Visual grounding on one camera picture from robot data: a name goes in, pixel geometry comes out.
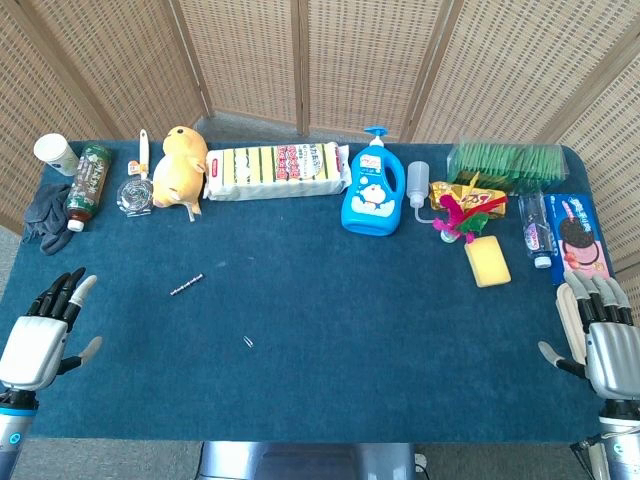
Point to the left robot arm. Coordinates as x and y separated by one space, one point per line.
12 430

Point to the silver metal beaded rod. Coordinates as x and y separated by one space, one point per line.
187 284

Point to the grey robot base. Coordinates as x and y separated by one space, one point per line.
307 461

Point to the gold snack bag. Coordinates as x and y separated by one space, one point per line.
470 197

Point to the sponge multipack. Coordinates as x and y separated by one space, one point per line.
277 171

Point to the feather shuttlecock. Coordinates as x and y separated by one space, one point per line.
462 220

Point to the clear water bottle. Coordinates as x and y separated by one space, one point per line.
536 230

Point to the woven folding screen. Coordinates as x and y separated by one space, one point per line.
320 60

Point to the clear squeeze wash bottle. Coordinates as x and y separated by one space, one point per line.
418 182

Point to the blue cookie box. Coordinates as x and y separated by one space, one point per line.
575 235

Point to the green tea bottle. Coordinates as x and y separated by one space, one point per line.
89 185

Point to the dark grey cloth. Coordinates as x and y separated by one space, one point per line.
47 217

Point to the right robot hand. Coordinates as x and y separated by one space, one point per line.
607 350

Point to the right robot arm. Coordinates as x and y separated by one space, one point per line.
620 440

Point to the yellow plush toy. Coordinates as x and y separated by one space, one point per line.
180 167

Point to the yellow sponge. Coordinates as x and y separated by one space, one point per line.
487 261

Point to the blue detergent pump bottle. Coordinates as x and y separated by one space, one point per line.
374 190

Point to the white paper cup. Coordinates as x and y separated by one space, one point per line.
56 153

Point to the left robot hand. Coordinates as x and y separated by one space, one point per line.
30 340

